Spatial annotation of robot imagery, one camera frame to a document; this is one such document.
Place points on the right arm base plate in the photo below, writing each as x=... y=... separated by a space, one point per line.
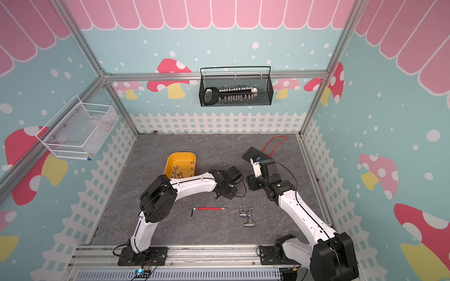
x=271 y=255

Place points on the black flat box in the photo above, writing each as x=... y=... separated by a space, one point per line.
x=254 y=155

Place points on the green circuit board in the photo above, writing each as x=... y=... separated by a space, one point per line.
x=142 y=273

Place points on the white wire basket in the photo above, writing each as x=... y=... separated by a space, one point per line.
x=78 y=130

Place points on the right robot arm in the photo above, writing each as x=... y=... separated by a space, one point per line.
x=328 y=255

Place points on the yellow plastic storage box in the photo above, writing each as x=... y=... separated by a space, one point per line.
x=180 y=165

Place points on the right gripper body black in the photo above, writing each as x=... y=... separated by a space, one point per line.
x=258 y=182

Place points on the black wire mesh basket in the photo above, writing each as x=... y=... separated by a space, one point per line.
x=258 y=77

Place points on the ratchet wrench by wall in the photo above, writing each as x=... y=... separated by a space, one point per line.
x=154 y=132

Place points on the silver metal clamp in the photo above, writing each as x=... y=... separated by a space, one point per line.
x=248 y=215

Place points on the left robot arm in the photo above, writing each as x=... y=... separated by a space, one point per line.
x=157 y=201

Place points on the socket wrench set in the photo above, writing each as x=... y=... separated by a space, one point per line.
x=213 y=95

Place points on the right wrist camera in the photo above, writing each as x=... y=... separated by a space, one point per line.
x=255 y=162

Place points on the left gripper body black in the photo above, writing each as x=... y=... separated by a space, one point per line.
x=228 y=191

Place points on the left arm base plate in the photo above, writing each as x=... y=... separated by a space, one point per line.
x=153 y=256

